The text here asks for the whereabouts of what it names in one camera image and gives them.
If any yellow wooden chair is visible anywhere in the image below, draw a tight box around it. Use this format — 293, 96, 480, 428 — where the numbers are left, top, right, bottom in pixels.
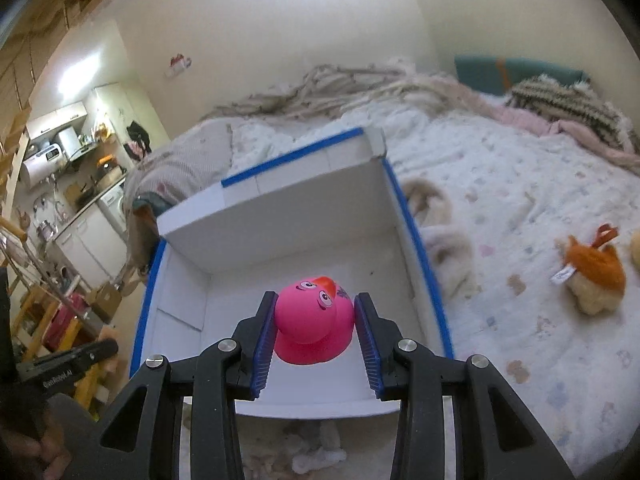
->
10, 285, 100, 412

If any orange and cream plush toy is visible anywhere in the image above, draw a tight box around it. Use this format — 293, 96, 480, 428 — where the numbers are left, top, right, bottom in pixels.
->
550, 223, 626, 316

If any blue and white cardboard box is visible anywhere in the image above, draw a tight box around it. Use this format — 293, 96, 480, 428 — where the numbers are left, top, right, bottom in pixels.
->
128, 127, 456, 420

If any floral fabric scrunchie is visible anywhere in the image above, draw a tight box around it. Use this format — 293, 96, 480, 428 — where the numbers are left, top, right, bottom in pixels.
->
240, 419, 347, 479

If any white washing machine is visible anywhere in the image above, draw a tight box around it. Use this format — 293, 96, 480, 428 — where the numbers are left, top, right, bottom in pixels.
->
98, 181, 127, 238

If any teal headboard cushion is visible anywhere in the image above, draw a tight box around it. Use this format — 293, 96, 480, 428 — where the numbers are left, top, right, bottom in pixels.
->
454, 54, 590, 96

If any beige rumpled blanket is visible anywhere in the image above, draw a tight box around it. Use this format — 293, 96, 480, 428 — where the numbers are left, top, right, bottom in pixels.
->
205, 63, 492, 120

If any beige fluffy cloth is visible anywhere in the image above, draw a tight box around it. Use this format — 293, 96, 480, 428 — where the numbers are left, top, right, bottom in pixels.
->
400, 177, 475, 302

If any white kitchen cabinet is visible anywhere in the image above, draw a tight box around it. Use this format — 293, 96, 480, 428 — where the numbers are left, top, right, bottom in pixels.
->
50, 204, 127, 288

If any white patterned bed sheet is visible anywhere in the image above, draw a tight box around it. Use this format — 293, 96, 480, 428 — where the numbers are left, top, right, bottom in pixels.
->
179, 104, 640, 480

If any pink rubber duck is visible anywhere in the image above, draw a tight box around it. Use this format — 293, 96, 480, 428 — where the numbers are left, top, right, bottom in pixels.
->
274, 276, 355, 365

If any striped knitted pillow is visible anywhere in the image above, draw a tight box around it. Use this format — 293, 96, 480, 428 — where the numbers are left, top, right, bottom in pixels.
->
506, 74, 639, 155

